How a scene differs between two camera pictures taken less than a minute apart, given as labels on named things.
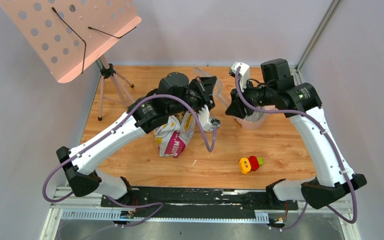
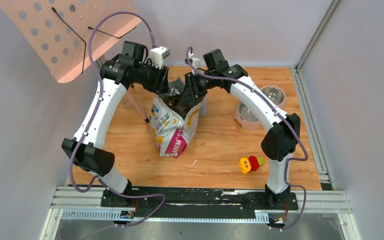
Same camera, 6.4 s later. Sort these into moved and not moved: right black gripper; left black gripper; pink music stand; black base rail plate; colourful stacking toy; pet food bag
Moved: left black gripper; right black gripper
Not moved: pink music stand; pet food bag; black base rail plate; colourful stacking toy
